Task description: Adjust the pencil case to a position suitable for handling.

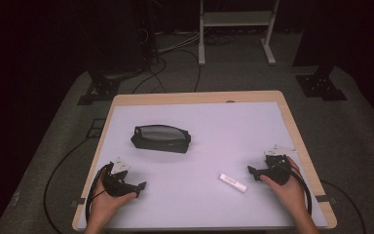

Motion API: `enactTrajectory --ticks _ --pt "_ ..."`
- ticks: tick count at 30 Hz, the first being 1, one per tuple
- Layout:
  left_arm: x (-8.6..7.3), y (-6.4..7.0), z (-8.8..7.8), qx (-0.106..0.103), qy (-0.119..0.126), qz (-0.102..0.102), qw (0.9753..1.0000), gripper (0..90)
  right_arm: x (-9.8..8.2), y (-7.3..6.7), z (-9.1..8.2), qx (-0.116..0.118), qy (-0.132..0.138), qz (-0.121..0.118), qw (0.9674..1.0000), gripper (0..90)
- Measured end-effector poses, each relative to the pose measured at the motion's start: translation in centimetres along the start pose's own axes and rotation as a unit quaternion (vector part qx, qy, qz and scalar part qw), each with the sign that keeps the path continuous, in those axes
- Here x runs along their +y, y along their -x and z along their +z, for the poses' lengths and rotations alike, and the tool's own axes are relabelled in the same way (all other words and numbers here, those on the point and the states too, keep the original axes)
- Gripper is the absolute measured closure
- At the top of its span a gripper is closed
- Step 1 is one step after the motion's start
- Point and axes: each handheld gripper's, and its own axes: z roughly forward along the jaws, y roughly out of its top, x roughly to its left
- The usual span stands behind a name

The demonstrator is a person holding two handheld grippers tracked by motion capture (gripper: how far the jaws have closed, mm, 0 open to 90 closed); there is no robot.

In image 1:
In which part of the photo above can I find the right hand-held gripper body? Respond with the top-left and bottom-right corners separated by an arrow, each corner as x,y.
260,144 -> 297,186

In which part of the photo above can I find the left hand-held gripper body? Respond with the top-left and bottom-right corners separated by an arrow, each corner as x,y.
102,157 -> 138,198

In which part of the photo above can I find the white eraser stick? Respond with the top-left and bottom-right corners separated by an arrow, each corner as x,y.
218,173 -> 248,194

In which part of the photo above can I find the black zip pouch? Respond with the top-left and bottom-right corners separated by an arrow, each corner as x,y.
130,124 -> 192,154

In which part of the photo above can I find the person's left hand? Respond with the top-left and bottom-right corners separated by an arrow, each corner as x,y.
87,169 -> 138,226

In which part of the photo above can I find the person's right hand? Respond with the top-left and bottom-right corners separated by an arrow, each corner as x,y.
259,157 -> 308,217

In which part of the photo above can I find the black stand base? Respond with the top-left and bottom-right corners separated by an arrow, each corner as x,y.
76,72 -> 122,106
294,65 -> 349,102

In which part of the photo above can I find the white metal stand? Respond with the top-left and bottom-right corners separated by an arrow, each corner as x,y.
198,0 -> 281,67

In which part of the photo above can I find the left hand-held gripper cable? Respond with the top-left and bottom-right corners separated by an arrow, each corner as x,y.
84,163 -> 112,225

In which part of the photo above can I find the hand-held gripper cable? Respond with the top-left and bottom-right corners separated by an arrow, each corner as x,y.
283,161 -> 314,216
84,163 -> 112,225

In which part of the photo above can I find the right hand-held gripper cable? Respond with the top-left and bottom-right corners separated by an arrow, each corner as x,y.
283,161 -> 314,216

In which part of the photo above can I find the black floor cable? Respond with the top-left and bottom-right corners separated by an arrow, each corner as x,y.
131,56 -> 168,96
173,48 -> 203,94
43,137 -> 94,234
319,179 -> 368,234

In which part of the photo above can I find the white cable bundle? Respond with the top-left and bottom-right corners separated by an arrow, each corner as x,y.
155,31 -> 203,55

